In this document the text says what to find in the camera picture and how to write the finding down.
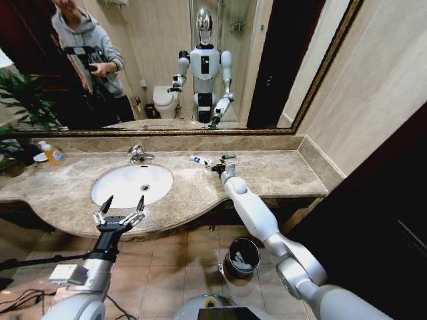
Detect thin black floor cable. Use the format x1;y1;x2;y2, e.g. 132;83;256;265
0;288;58;316

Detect dark round trash bin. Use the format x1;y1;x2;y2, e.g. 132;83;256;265
222;237;262;285

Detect white toilet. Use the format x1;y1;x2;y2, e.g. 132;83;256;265
152;85;183;120

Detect orange soap bottle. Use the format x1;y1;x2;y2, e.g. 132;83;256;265
37;140;66;167

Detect white robot front shell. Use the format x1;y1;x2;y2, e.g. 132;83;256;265
171;293;278;320

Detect gold framed wall mirror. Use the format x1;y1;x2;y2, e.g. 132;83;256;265
0;0;365;137

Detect dark wooden door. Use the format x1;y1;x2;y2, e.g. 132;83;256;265
293;99;427;320

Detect chrome faucet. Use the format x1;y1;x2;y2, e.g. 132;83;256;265
126;144;156;165

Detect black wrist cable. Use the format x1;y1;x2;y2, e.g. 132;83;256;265
0;252;101;271

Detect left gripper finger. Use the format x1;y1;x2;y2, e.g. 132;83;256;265
123;195;147;229
92;195;114;227

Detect green leafy plant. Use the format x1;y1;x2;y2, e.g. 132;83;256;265
0;68;63;177

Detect white trash pieces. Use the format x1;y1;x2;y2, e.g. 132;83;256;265
232;252;255;270

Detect white oval sink basin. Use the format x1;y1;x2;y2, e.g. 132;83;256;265
91;163;174;209

